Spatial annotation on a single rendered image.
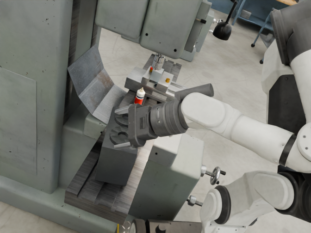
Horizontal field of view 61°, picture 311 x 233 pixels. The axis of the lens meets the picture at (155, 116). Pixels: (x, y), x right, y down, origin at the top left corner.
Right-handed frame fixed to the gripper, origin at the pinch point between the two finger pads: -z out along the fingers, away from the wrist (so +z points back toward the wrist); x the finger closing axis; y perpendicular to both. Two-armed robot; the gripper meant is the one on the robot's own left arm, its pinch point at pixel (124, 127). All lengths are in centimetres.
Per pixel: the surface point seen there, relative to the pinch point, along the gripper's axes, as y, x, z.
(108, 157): -10.8, -5.3, -14.4
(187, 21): -20, 45, 14
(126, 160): -14.3, -6.2, -9.6
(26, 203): -56, -17, -118
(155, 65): -36, 41, -9
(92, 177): -18.2, -10.1, -27.9
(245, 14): -500, 410, -11
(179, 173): -72, -5, -16
